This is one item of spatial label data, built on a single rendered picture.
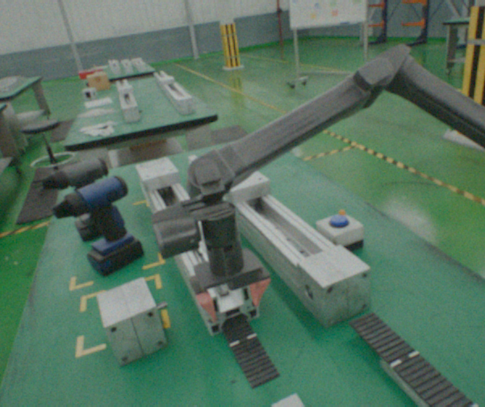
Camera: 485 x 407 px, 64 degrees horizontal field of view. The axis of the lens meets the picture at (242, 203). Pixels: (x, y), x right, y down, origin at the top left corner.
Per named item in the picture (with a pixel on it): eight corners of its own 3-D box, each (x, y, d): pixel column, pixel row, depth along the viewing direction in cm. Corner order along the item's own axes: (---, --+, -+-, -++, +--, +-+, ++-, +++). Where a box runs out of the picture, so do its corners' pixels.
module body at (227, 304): (259, 316, 75) (253, 281, 71) (211, 336, 72) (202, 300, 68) (169, 184, 143) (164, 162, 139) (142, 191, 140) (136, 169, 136)
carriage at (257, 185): (272, 202, 105) (269, 179, 102) (235, 214, 102) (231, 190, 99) (248, 183, 119) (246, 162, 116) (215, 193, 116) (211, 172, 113)
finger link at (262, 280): (223, 303, 70) (215, 260, 66) (259, 290, 72) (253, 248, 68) (236, 327, 64) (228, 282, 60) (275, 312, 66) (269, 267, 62)
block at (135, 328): (180, 339, 72) (169, 300, 68) (119, 367, 68) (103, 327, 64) (165, 309, 80) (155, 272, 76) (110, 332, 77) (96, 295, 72)
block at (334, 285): (380, 304, 73) (382, 263, 69) (324, 329, 70) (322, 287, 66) (351, 279, 81) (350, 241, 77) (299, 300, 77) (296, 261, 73)
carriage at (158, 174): (182, 190, 121) (177, 170, 118) (148, 200, 118) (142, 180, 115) (171, 175, 135) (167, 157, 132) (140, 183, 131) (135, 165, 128)
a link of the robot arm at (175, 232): (214, 155, 58) (210, 178, 66) (137, 174, 55) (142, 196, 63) (240, 228, 55) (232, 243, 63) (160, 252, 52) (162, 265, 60)
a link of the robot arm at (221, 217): (240, 206, 56) (227, 192, 61) (194, 219, 55) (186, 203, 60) (245, 245, 60) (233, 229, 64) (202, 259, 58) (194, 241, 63)
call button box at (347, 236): (364, 247, 91) (364, 224, 88) (328, 260, 88) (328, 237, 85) (343, 232, 97) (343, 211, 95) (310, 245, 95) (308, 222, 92)
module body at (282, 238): (341, 283, 80) (340, 249, 77) (299, 300, 77) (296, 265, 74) (216, 170, 148) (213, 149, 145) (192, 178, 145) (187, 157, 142)
